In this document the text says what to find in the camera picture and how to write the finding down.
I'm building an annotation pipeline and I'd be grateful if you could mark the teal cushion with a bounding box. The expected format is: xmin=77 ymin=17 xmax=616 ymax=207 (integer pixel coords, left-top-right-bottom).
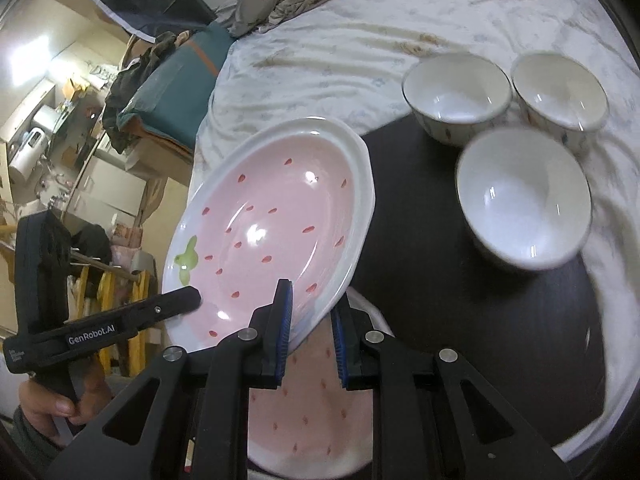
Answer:
xmin=116 ymin=22 xmax=236 ymax=150

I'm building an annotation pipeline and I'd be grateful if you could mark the white printed blanket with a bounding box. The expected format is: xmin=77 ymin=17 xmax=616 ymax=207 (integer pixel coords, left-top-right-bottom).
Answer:
xmin=190 ymin=0 xmax=640 ymax=463

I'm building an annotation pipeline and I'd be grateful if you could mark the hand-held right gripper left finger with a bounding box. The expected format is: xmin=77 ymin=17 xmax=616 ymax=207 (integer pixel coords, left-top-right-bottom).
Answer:
xmin=45 ymin=279 xmax=294 ymax=480

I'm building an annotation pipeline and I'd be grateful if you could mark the person's left forearm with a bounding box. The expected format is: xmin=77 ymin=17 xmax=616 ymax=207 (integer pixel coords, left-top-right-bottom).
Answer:
xmin=9 ymin=405 xmax=66 ymax=471

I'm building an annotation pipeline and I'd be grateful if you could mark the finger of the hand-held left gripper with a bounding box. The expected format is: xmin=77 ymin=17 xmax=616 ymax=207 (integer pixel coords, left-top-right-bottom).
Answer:
xmin=131 ymin=286 xmax=202 ymax=332

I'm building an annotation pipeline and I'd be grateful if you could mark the white cabinet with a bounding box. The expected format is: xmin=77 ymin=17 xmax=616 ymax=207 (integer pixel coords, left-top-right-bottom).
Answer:
xmin=64 ymin=151 xmax=152 ymax=219

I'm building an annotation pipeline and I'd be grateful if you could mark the white bowl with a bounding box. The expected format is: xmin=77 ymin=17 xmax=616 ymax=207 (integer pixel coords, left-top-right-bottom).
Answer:
xmin=402 ymin=52 xmax=512 ymax=147
xmin=455 ymin=127 xmax=593 ymax=272
xmin=510 ymin=52 xmax=610 ymax=155

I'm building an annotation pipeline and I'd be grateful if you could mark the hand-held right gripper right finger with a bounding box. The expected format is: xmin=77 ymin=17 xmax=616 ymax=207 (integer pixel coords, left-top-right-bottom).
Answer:
xmin=331 ymin=291 xmax=574 ymax=480

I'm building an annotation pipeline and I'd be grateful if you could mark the yellow wooden rack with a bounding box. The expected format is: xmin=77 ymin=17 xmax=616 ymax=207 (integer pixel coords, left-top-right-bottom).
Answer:
xmin=64 ymin=259 xmax=162 ymax=377

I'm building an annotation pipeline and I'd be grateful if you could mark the white kettle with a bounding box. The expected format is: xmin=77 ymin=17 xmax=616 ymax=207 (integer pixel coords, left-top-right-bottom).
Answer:
xmin=8 ymin=127 xmax=51 ymax=184

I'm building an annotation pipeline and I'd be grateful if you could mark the pink strawberry plate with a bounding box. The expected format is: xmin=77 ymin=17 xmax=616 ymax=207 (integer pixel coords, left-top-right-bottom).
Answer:
xmin=162 ymin=117 xmax=377 ymax=356
xmin=247 ymin=287 xmax=397 ymax=477

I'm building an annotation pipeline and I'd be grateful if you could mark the person's left hand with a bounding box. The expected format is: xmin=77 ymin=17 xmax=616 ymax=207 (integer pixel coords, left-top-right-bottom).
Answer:
xmin=18 ymin=357 xmax=114 ymax=450

